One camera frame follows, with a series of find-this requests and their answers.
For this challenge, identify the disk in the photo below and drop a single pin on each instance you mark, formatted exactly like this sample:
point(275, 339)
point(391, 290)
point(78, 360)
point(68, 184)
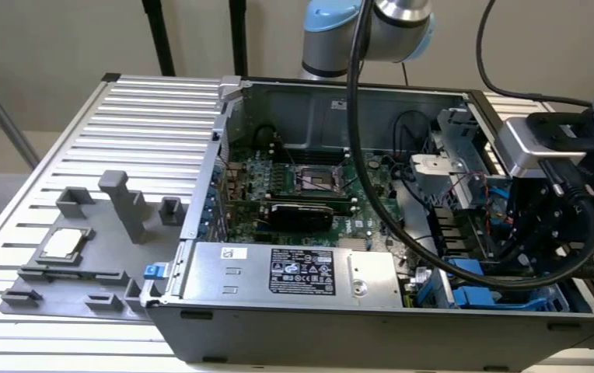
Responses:
point(466, 268)

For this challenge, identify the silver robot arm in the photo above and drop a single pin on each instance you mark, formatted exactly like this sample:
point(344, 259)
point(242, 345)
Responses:
point(395, 31)

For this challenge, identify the metal disk bay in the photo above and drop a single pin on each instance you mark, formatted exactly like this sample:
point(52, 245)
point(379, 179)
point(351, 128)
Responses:
point(453, 155)

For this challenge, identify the blue disk carrier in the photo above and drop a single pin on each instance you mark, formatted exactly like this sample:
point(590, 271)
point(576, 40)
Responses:
point(477, 298)

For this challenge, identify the green motherboard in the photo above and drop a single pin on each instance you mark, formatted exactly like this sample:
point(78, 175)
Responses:
point(375, 186)

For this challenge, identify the round coin battery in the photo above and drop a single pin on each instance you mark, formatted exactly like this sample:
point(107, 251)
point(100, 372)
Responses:
point(375, 164)

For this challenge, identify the silver chipset heatsink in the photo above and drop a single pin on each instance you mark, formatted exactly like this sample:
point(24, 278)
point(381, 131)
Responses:
point(355, 243)

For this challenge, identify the white case sticker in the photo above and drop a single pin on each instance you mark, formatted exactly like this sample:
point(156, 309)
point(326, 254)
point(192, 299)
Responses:
point(340, 105)

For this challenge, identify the CPU socket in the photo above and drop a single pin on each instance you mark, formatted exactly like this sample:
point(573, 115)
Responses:
point(312, 179)

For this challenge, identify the black graphics card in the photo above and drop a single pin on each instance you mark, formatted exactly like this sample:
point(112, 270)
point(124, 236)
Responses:
point(300, 217)

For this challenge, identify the open grey PC case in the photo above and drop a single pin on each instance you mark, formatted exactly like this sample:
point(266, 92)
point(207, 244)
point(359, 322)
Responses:
point(328, 334)

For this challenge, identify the grey power supply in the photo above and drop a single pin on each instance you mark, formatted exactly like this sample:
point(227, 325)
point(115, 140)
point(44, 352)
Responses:
point(256, 279)

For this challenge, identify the black stand pole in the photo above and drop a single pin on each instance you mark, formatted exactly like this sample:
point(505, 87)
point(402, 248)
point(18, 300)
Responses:
point(160, 35)
point(239, 35)

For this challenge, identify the blue case latch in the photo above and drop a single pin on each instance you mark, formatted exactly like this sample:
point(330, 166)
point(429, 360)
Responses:
point(155, 272)

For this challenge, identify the grey parts rack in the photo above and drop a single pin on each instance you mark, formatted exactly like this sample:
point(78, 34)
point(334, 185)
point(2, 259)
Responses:
point(100, 287)

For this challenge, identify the CPU chip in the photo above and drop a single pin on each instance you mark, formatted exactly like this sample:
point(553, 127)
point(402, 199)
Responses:
point(66, 244)

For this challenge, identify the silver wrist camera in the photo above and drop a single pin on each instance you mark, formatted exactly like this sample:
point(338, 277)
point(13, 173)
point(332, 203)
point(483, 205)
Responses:
point(521, 151)

